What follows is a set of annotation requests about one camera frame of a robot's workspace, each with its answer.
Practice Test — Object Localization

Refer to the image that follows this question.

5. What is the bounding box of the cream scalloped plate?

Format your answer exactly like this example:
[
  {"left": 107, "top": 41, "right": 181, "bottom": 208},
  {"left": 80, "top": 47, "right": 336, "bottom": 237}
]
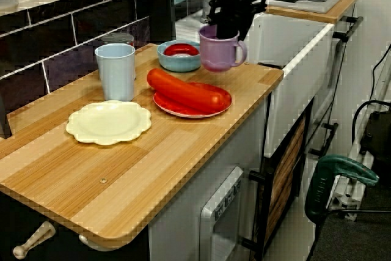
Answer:
[{"left": 66, "top": 100, "right": 153, "bottom": 147}]

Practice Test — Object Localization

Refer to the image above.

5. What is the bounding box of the grey ice dispenser panel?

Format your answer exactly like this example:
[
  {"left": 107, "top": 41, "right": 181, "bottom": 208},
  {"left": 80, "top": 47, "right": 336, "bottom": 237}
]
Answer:
[{"left": 200, "top": 166, "right": 245, "bottom": 261}]

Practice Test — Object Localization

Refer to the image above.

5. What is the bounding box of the light blue bowl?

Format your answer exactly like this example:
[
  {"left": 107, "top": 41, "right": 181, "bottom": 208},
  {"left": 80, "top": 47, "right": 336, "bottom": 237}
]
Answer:
[{"left": 156, "top": 40, "right": 202, "bottom": 73}]

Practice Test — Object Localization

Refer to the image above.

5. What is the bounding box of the wood pattern cabinet door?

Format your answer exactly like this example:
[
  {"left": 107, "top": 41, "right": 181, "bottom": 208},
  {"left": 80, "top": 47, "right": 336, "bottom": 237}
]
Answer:
[{"left": 261, "top": 97, "right": 315, "bottom": 255}]

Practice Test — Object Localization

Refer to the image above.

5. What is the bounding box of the black equipment box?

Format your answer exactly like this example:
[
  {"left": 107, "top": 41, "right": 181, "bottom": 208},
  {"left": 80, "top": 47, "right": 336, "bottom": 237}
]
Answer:
[{"left": 360, "top": 109, "right": 391, "bottom": 167}]

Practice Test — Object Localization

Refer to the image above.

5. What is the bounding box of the light blue plastic cup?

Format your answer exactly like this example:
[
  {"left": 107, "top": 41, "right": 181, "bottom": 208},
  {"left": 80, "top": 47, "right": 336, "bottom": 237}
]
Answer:
[{"left": 94, "top": 43, "right": 136, "bottom": 102}]

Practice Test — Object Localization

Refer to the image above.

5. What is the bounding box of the red toy pepper slice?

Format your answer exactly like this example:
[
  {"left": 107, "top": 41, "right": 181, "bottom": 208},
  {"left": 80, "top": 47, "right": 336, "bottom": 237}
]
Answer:
[{"left": 163, "top": 43, "right": 199, "bottom": 57}]

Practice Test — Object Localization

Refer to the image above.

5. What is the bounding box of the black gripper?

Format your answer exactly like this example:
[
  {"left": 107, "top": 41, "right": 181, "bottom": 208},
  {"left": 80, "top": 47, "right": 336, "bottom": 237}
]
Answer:
[{"left": 208, "top": 0, "right": 266, "bottom": 42}]

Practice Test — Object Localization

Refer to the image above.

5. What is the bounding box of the cream lever knob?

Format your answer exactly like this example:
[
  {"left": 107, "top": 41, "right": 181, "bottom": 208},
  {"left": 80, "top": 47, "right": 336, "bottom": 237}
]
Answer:
[{"left": 12, "top": 221, "right": 57, "bottom": 259}]

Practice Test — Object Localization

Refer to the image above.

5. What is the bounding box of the dark tiled backsplash shelf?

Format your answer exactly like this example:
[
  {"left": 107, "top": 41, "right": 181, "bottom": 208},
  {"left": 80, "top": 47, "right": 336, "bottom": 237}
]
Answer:
[{"left": 0, "top": 0, "right": 172, "bottom": 112}]

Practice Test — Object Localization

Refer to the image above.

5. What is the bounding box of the black bar handle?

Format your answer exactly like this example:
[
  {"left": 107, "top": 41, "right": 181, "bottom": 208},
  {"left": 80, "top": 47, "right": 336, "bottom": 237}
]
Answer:
[
  {"left": 332, "top": 15, "right": 364, "bottom": 43},
  {"left": 241, "top": 169, "right": 269, "bottom": 254},
  {"left": 309, "top": 122, "right": 339, "bottom": 158}
]

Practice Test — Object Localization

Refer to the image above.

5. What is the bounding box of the aluminium frame rail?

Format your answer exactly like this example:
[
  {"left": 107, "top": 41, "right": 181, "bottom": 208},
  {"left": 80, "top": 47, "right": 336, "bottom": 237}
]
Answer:
[{"left": 325, "top": 59, "right": 391, "bottom": 222}]

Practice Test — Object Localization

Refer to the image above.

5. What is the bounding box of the purple plastic mug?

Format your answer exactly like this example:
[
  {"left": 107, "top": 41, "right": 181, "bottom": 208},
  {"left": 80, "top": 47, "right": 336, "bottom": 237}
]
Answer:
[{"left": 198, "top": 25, "right": 248, "bottom": 73}]

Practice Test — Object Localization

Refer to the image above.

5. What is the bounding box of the thick black cable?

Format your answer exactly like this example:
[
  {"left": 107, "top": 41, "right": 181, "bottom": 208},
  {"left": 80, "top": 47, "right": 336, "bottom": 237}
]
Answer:
[{"left": 351, "top": 99, "right": 391, "bottom": 152}]

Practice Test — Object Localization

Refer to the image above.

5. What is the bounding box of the red round plate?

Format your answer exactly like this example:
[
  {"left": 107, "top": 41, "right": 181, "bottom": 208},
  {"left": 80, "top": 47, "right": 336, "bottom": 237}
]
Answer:
[{"left": 153, "top": 81, "right": 232, "bottom": 120}]

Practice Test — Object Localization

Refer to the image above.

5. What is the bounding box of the red toy sausage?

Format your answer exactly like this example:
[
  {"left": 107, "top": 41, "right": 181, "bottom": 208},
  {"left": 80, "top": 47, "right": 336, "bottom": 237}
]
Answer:
[{"left": 146, "top": 68, "right": 226, "bottom": 112}]

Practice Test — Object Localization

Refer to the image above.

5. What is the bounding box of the white toy kitchen cabinet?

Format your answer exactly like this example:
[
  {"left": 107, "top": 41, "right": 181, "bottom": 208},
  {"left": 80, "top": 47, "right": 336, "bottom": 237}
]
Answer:
[{"left": 148, "top": 2, "right": 364, "bottom": 261}]

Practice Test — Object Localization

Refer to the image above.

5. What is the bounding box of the green power drill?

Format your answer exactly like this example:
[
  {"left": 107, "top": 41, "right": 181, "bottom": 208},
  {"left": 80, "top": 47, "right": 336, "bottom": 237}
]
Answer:
[{"left": 305, "top": 154, "right": 380, "bottom": 219}]

